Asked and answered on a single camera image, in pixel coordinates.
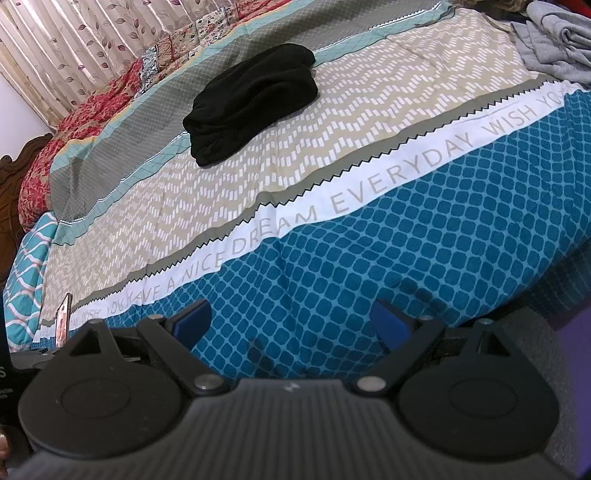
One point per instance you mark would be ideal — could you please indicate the smartphone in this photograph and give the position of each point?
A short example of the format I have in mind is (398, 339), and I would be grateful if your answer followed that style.
(62, 318)

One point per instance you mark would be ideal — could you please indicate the patterned bedsheet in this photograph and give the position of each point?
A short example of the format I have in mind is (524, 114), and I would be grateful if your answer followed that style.
(369, 161)

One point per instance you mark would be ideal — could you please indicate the carved wooden headboard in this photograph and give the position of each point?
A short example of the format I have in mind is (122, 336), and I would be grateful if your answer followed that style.
(9, 184)

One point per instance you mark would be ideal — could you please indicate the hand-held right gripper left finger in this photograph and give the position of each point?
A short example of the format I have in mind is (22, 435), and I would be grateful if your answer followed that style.
(191, 318)

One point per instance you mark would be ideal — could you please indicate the teal wave-patterned cloth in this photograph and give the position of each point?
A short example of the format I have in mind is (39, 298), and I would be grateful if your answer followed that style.
(27, 277)

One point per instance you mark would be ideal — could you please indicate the black pants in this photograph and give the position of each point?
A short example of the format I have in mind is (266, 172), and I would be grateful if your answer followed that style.
(249, 101)

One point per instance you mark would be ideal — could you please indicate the leaf print curtain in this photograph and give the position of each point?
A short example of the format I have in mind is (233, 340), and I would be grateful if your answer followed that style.
(69, 46)

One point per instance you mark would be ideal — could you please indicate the red floral quilt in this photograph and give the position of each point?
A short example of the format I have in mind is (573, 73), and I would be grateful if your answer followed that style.
(69, 124)

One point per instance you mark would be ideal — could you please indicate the person's left hand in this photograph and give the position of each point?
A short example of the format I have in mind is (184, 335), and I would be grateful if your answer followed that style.
(3, 445)

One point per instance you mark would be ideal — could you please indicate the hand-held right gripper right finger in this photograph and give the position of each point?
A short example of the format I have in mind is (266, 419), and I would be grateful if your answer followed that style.
(388, 323)

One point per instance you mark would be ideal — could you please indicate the grey clothing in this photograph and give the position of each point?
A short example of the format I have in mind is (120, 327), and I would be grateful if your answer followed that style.
(554, 41)

